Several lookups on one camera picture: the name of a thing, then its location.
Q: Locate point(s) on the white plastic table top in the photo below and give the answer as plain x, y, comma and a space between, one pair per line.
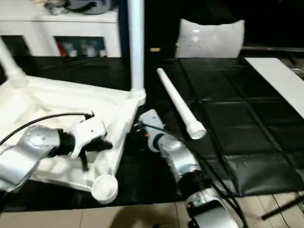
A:
59, 99

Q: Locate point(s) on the white plastic table leg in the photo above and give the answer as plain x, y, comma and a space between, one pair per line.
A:
180, 102
12, 64
137, 47

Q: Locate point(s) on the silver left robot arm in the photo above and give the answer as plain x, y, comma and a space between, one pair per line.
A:
23, 154

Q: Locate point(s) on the small yellow label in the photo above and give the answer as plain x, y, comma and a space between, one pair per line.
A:
154, 50

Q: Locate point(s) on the black floor mat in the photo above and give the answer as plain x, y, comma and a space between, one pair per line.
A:
237, 118

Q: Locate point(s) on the grey printed cushion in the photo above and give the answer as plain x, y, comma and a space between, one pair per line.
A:
211, 40

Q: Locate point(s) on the white glass-door cabinet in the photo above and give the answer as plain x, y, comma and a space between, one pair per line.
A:
83, 26

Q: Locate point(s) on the grey round bag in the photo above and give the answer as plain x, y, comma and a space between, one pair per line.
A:
92, 6

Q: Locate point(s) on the white flat panel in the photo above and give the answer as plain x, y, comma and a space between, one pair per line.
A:
278, 80

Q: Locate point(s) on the black metal stand leg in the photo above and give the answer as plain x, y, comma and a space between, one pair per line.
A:
282, 207

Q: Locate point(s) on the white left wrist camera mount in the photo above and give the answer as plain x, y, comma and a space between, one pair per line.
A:
91, 130

